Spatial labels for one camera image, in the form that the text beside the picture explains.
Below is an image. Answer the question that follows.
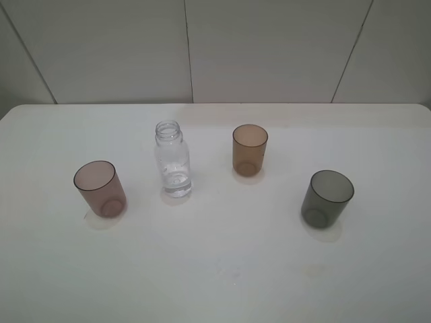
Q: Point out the clear plastic water bottle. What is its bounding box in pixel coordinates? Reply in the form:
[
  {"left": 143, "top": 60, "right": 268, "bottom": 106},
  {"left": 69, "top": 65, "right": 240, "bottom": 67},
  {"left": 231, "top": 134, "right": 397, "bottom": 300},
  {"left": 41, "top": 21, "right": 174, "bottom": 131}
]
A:
[{"left": 155, "top": 120, "right": 192, "bottom": 198}]

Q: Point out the amber translucent cup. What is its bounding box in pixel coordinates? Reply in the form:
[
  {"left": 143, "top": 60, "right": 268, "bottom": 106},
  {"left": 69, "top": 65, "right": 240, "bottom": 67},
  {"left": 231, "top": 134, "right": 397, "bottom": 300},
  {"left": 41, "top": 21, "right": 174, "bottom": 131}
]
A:
[{"left": 232, "top": 124, "right": 269, "bottom": 177}]

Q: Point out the grey translucent cup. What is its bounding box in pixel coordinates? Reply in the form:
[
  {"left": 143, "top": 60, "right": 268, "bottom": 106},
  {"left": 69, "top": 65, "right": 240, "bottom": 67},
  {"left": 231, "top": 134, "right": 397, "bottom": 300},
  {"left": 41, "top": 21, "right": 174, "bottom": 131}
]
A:
[{"left": 301, "top": 170, "right": 355, "bottom": 229}]

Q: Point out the pink translucent cup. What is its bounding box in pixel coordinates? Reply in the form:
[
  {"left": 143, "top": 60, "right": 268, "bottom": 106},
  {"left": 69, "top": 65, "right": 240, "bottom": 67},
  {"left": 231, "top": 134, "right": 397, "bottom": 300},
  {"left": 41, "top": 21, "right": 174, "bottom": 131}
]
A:
[{"left": 73, "top": 160, "right": 127, "bottom": 218}]

